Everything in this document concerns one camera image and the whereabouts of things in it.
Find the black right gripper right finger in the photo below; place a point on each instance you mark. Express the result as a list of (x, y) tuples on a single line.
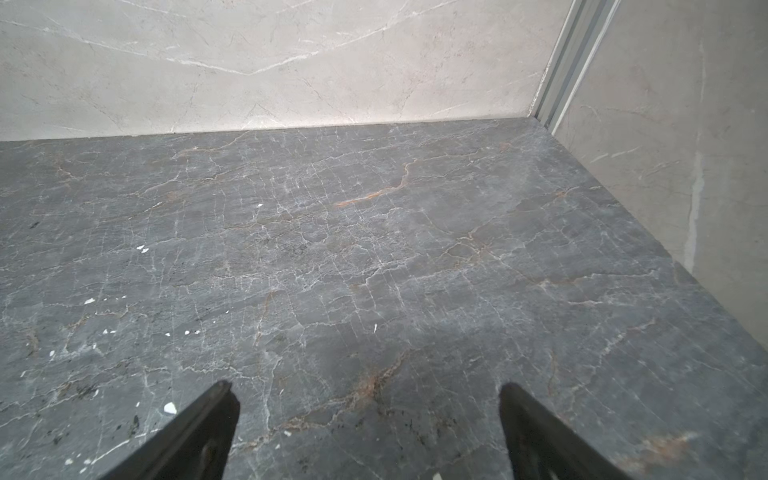
[(541, 446)]

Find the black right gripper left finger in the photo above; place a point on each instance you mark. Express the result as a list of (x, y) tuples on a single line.
[(194, 445)]

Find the aluminium corner frame post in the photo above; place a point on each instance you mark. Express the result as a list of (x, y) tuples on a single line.
[(585, 26)]

